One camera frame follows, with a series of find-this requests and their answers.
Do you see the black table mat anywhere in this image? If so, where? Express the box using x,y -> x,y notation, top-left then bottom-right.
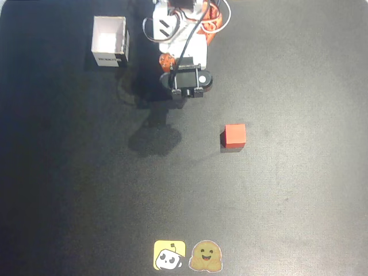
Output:
0,0 -> 368,276

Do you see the hugging face emoji sticker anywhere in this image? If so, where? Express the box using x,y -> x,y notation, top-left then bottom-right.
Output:
188,240 -> 224,273

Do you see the black oval webcam with clamp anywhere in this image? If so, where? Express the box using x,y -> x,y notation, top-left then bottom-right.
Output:
159,56 -> 214,101

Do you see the red cube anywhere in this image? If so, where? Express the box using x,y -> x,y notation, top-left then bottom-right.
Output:
220,123 -> 247,150

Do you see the yellow robot face sticker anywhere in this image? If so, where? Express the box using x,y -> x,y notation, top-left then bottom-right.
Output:
153,240 -> 186,271

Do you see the white servo cable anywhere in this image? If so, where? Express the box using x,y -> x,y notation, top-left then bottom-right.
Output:
198,0 -> 232,33
142,16 -> 173,44

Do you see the white open cardboard box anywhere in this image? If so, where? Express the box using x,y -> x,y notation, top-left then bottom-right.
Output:
91,16 -> 131,68

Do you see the orange robot base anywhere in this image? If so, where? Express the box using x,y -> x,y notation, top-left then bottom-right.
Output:
198,0 -> 224,44

